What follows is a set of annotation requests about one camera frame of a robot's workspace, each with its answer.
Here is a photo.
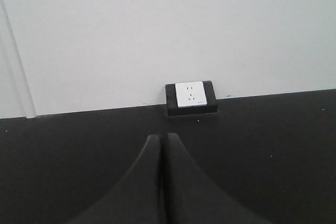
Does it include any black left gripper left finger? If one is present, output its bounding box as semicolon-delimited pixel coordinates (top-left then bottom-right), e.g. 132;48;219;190
69;135;162;223

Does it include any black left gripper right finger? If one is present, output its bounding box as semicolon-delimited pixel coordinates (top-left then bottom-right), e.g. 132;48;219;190
163;133;268;223

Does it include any white power socket black base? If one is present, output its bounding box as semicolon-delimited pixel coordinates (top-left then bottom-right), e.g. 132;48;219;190
165;81;218;117

